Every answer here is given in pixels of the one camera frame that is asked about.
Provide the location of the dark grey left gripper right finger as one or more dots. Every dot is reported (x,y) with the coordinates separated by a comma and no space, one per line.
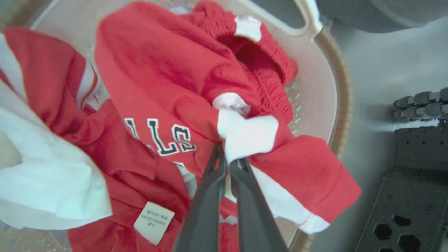
(253,224)

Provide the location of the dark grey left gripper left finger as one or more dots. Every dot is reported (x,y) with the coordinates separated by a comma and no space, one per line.
(206,210)

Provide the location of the red shorts with white trim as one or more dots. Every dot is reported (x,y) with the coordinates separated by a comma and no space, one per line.
(161,63)

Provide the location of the red jersey with white label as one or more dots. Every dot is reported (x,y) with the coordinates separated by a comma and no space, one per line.
(52,77)

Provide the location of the dark robot base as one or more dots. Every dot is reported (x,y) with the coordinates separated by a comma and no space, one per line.
(416,182)

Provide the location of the beige plastic laundry basket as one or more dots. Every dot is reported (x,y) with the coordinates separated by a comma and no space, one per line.
(316,77)

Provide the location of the white cloth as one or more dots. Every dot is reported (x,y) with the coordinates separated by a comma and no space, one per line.
(45,182)

